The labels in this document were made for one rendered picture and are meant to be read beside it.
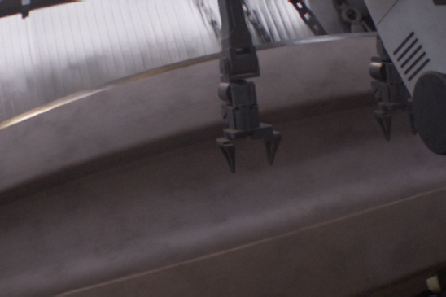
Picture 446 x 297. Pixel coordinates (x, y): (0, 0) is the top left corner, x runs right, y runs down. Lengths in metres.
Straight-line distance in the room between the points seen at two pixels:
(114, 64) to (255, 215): 3.70
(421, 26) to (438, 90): 0.12
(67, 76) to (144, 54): 0.67
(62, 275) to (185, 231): 0.45
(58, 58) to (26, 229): 3.54
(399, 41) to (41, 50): 4.87
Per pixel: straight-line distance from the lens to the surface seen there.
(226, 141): 1.74
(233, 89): 1.74
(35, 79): 5.89
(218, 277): 2.24
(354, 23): 5.56
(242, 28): 1.74
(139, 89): 2.42
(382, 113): 1.94
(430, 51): 1.29
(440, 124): 1.29
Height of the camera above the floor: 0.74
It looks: 17 degrees up
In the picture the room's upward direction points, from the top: 17 degrees counter-clockwise
